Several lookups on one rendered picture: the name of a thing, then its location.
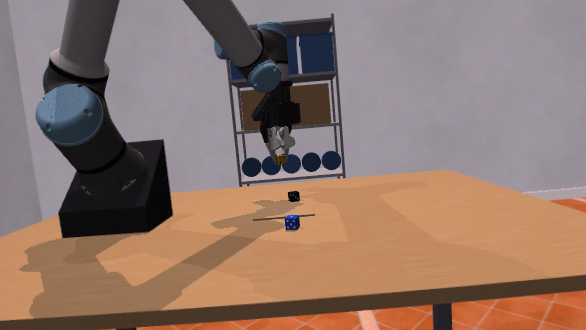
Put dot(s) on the black die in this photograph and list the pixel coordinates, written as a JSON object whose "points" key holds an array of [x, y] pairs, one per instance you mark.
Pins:
{"points": [[293, 196]]}

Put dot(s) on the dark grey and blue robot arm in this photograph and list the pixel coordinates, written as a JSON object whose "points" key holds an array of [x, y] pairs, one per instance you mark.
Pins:
{"points": [[76, 118]]}

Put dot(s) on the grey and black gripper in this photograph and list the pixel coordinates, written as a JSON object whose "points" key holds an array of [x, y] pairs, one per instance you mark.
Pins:
{"points": [[287, 115]]}

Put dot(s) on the blue die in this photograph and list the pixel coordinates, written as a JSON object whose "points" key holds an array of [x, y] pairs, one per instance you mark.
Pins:
{"points": [[292, 222]]}

